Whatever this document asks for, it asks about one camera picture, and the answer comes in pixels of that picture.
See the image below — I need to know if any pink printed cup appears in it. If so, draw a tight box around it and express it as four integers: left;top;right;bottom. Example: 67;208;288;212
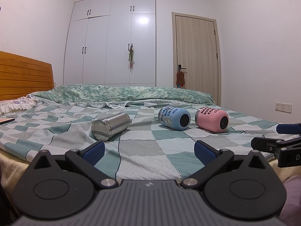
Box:
195;107;229;133

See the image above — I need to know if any stainless steel cup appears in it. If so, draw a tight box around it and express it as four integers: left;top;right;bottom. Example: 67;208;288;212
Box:
91;113;131;142

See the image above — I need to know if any blue printed cup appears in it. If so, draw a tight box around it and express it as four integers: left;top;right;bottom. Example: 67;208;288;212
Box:
158;106;191;131

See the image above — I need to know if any flat tablet on bed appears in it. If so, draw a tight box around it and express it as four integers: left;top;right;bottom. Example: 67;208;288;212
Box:
0;118;15;124

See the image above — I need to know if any floral ruffled pillow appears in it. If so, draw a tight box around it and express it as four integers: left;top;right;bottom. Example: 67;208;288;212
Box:
0;97;37;115

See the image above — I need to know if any green checkered bed sheet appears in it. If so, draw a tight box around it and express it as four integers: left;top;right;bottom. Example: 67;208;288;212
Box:
1;104;277;181

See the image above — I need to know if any green floral quilt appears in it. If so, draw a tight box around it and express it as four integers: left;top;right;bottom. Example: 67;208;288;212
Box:
29;85;215;108

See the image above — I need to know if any wooden headboard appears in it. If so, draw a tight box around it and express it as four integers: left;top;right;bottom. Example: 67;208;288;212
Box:
0;52;54;101

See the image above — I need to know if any wooden door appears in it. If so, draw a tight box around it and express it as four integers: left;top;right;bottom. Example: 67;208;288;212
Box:
172;12;221;106

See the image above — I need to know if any green hanging ornament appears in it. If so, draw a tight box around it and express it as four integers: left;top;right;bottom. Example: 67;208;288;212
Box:
128;45;134;70

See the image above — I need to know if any white wardrobe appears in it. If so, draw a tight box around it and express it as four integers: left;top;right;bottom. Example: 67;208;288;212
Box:
63;0;156;86

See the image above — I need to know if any white wall socket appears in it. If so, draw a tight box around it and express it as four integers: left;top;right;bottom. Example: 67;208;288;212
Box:
275;103;292;113

